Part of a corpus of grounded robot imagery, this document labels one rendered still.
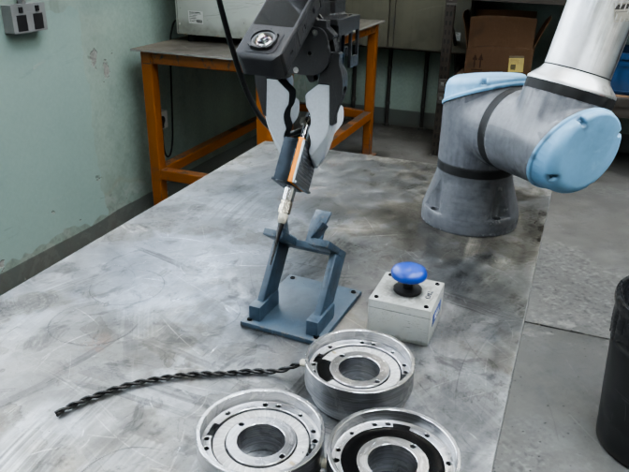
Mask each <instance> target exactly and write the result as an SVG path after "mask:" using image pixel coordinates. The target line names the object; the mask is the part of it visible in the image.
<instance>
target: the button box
mask: <svg viewBox="0 0 629 472"><path fill-rule="evenodd" d="M444 286H445V283H441V282H436V281H431V280H425V281H424V282H422V283H420V284H416V285H414V286H413V289H410V290H407V289H404V288H402V283H400V282H397V281H396V280H394V279H393V278H392V277H391V273H389V272H386V273H385V275H384V276H383V278H382V279H381V281H380V282H379V284H378V285H377V287H376V288H375V290H374V291H373V293H372V295H371V296H370V298H369V304H368V319H367V330H373V331H378V332H383V333H386V334H388V335H390V336H393V337H395V338H396V339H398V340H400V341H404V342H408V343H412V344H416V345H421V346H424V347H427V346H428V344H429V342H430V340H431V338H432V335H433V332H434V330H435V328H436V325H437V323H438V321H439V319H440V316H441V311H442V303H443V295H444Z"/></svg>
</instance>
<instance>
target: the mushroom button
mask: <svg viewBox="0 0 629 472"><path fill-rule="evenodd" d="M391 277H392V278H393V279H394V280H396V281H397V282H400V283H402V288H404V289H407V290H410V289H413V286H414V285H416V284H420V283H422V282H424V281H425V280H426V279H427V271H426V269H425V268H424V267H423V266H422V265H420V264H417V263H414V262H401V263H397V264H395V265H394V266H393V268H392V269H391Z"/></svg>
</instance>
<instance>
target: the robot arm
mask: <svg viewBox="0 0 629 472"><path fill-rule="evenodd" d="M359 20H360V14H350V13H346V12H345V0H266V1H265V2H264V4H263V6H262V7H261V9H260V10H259V11H258V13H257V15H256V17H255V19H254V21H253V22H252V24H251V26H250V27H249V29H248V31H247V32H246V34H245V36H244V37H243V39H242V41H241V43H240V45H239V46H238V48H237V50H236V52H237V54H238V57H239V60H240V63H241V69H242V72H243V74H249V75H255V79H256V90H257V94H258V98H259V101H260V105H261V109H262V112H263V115H264V116H265V117H266V121H267V124H268V128H269V131H270V133H271V136H272V138H273V141H274V143H275V145H276V147H277V149H278V151H279V153H280V152H281V148H282V145H283V141H284V137H290V138H291V136H290V132H291V129H292V126H293V124H294V123H295V121H296V120H297V118H298V116H299V112H300V101H299V100H298V99H297V98H296V89H295V88H294V87H293V85H294V80H293V76H292V74H299V75H306V77H307V79H308V81H309V82H314V81H317V80H318V78H319V81H318V85H317V86H316V87H314V88H313V89H312V90H310V91H309V92H308V93H307V94H306V96H305V100H306V108H307V110H308V112H309V113H310V116H311V124H310V127H309V130H308V132H309V136H310V139H311V143H310V148H309V151H308V156H309V157H310V160H311V163H312V166H313V168H314V169H316V168H318V167H319V166H320V164H321V163H322V161H323V160H324V159H325V157H326V155H327V153H328V151H329V148H330V146H331V143H332V140H333V136H334V134H335V132H336V131H337V130H338V129H339V127H340V126H341V125H342V123H343V120H344V108H343V106H342V103H343V100H344V96H345V93H346V89H347V71H346V69H345V67H344V58H345V57H346V56H347V55H348V61H347V67H349V68H350V67H353V66H356V65H357V64H358V42H359ZM353 30H356V38H355V54H354V55H352V37H353ZM346 34H349V36H348V47H345V46H344V35H346ZM628 37H629V0H567V2H566V5H565V7H564V10H563V14H562V17H561V19H560V22H559V24H558V27H557V30H556V32H555V35H554V38H553V40H552V42H551V45H550V48H549V52H548V55H547V58H546V60H545V63H544V64H543V65H542V66H541V67H539V68H537V69H535V70H534V71H532V72H530V73H528V75H527V77H526V75H524V74H521V73H513V72H481V73H467V74H460V75H456V76H453V77H452V78H450V79H449V80H448V81H447V83H446V90H445V97H444V99H443V101H442V104H443V113H442V123H441V132H440V141H439V151H438V160H437V169H436V172H435V173H434V176H433V178H432V181H431V183H430V186H429V188H428V190H427V192H426V195H425V197H424V199H423V201H422V209H421V217H422V219H423V220H424V221H425V222H426V223H427V224H429V225H430V226H432V227H434V228H436V229H439V230H441V231H444V232H447V233H451V234H455V235H460V236H467V237H494V236H500V235H504V234H507V233H509V232H511V231H512V230H514V229H515V228H516V227H517V224H518V219H519V206H518V201H517V196H516V191H515V186H514V181H513V175H515V176H517V177H520V178H521V179H523V180H526V181H528V182H530V183H531V184H533V185H535V186H537V187H540V188H546V189H549V190H552V191H555V192H558V193H573V192H577V191H579V190H581V189H583V188H585V187H587V186H588V185H589V184H592V183H594V182H595V181H596V180H597V179H598V178H599V177H601V176H602V174H603V173H604V172H605V171H606V170H607V168H608V167H609V166H610V164H611V163H612V161H613V159H614V157H615V155H616V153H617V152H618V150H619V147H620V143H621V139H622V135H621V134H620V133H619V132H620V131H621V130H622V127H621V123H620V121H619V119H618V118H617V117H616V116H615V114H614V113H613V112H612V110H613V108H614V105H615V103H616V100H617V97H616V96H615V94H614V92H613V90H612V88H611V84H610V81H611V79H612V76H613V74H614V71H615V69H616V66H617V64H618V62H619V60H620V57H621V55H622V51H623V48H624V46H625V43H626V41H627V38H628ZM319 74H320V75H319Z"/></svg>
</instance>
